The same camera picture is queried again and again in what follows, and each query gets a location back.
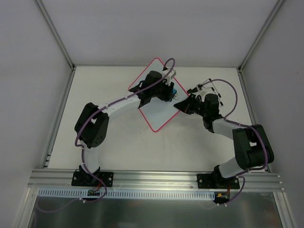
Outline aluminium corner post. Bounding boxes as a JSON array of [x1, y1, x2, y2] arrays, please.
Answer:
[[34, 0, 75, 70], [238, 0, 285, 72]]

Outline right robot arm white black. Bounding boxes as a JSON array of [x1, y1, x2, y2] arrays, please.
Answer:
[[174, 94, 275, 189]]

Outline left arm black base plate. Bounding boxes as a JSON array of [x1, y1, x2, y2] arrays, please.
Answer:
[[71, 170, 114, 187]]

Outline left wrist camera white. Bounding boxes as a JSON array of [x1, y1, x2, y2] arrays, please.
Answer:
[[161, 68, 176, 86]]

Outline aluminium mounting rail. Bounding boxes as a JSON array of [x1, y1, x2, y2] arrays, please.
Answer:
[[28, 169, 285, 192]]

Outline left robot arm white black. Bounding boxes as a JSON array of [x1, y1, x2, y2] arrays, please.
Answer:
[[71, 67, 176, 187]]

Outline wire whiteboard stand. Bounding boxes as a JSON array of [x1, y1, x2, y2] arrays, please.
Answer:
[[194, 78, 224, 107]]

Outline left aluminium corner post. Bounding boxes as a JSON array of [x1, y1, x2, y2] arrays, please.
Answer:
[[34, 0, 75, 70]]

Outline white slotted cable duct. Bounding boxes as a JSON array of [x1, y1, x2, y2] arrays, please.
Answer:
[[38, 188, 215, 201]]

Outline right aluminium corner post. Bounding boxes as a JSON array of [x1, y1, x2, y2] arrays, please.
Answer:
[[238, 0, 285, 72]]

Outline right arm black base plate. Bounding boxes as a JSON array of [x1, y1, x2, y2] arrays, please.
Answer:
[[197, 173, 240, 190]]

